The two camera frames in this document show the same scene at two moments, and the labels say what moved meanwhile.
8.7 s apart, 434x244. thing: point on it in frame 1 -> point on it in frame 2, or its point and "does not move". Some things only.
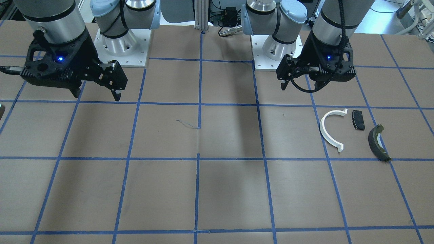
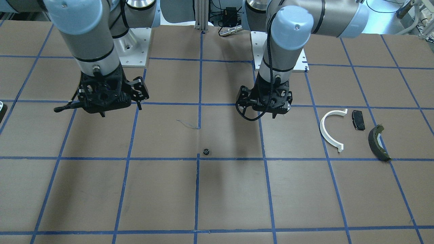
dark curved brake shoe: [376, 144] does not move
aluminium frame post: [201, 14] does not move
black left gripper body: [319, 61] -> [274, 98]
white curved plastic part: [340, 146] does not move
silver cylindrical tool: [230, 31] does not move
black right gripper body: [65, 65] -> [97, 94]
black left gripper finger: [284, 69] -> [244, 99]
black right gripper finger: [110, 75] -> [138, 90]
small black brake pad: [358, 120] does not move
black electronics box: [230, 17] does not move
